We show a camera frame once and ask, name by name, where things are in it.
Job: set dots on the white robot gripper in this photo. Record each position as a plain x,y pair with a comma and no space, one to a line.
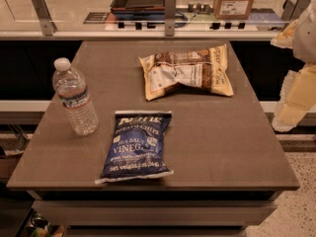
306,37

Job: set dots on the clear plastic water bottle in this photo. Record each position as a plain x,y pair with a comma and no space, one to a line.
70,86

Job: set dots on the yellow brown snack bag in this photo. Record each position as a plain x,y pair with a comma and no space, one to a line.
202,69

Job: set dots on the cardboard box with label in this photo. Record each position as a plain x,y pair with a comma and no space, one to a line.
232,9

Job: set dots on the brown table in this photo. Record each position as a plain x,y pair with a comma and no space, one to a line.
190,163

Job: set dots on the blue potato chips bag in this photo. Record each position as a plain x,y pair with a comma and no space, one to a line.
136,151

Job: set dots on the right metal glass bracket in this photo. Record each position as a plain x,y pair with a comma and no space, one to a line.
292,9

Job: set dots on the metal glass bracket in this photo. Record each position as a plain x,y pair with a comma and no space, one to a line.
292,9
46,23
170,11

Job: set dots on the middle metal glass bracket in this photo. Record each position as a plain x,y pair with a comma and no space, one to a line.
170,11

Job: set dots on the left metal glass bracket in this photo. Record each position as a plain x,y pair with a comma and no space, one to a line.
46,23

